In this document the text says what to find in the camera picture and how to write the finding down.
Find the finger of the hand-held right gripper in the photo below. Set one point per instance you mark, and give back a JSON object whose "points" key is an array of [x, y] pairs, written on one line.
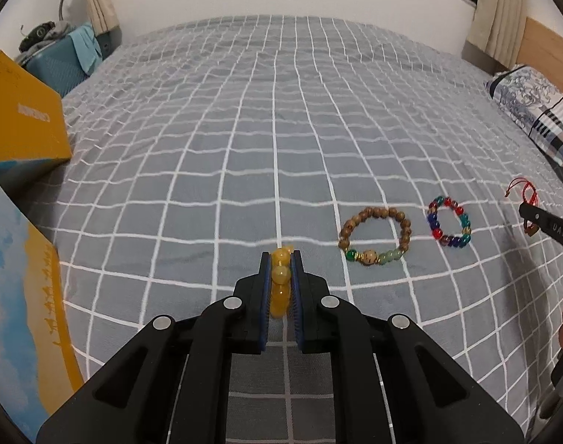
{"points": [[554, 231]]}

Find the blue patterned pillow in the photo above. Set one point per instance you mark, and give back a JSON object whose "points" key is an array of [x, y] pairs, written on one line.
{"points": [[526, 97]]}

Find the blue and yellow cardboard box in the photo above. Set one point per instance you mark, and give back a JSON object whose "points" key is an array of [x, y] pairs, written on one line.
{"points": [[13, 263]]}

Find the grey checked bed sheet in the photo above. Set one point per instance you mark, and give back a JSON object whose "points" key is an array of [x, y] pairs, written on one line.
{"points": [[263, 125]]}

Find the teal cloth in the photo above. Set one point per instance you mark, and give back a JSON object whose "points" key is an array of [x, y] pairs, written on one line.
{"points": [[85, 48]]}

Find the teal suitcase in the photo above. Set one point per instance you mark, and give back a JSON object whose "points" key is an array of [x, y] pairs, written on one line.
{"points": [[55, 69]]}

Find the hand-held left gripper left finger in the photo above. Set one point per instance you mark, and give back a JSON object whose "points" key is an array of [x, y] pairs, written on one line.
{"points": [[264, 296]]}

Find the dark clothes pile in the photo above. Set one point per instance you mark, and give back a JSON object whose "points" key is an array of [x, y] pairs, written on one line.
{"points": [[43, 32]]}

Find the wooden headboard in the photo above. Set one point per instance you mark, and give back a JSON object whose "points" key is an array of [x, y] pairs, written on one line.
{"points": [[547, 41]]}

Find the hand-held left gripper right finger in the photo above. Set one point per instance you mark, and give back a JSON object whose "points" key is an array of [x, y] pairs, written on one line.
{"points": [[296, 296]]}

